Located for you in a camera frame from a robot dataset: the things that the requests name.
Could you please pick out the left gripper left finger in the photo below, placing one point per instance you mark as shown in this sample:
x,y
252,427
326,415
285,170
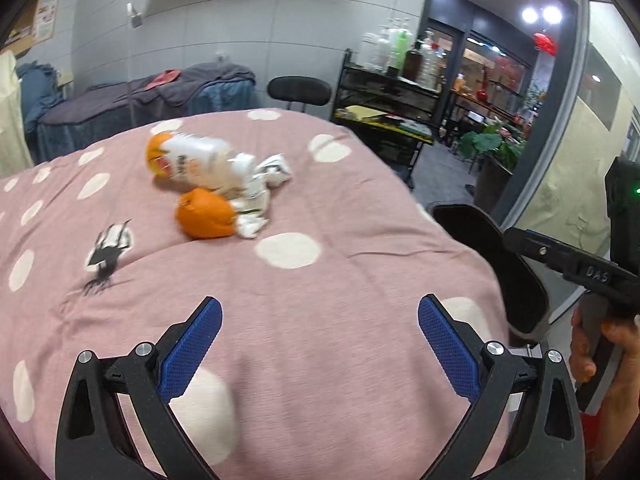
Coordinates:
x,y
94,441

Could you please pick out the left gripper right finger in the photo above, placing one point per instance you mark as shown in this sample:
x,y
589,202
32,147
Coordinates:
x,y
545,437

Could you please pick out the person right hand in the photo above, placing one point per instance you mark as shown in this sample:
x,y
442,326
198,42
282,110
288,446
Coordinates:
x,y
607,356

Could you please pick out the green potted plant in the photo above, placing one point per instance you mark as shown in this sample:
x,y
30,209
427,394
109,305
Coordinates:
x,y
496,140

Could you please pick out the pink polka dot bedspread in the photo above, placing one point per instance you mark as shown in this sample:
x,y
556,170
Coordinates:
x,y
320,370

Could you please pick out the orange peel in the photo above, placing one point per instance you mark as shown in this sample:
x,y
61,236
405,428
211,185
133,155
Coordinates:
x,y
204,215

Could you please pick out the black utility cart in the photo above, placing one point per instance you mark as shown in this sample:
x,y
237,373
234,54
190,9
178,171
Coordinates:
x,y
394,117

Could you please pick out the crumpled white wrapper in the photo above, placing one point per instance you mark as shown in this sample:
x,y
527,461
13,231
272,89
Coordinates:
x,y
251,205

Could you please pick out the cream cloth cover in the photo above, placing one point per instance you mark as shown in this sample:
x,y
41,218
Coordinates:
x,y
14,153

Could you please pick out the white orange juice bottle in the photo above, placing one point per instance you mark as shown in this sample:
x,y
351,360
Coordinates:
x,y
199,161

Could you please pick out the grey blue massage bed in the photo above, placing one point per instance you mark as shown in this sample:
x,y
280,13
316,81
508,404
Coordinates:
x,y
55,126

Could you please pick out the black round stool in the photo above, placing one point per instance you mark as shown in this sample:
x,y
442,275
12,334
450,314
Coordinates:
x,y
299,89

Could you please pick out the white floor lamp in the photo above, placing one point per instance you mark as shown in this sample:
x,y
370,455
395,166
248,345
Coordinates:
x,y
135,20

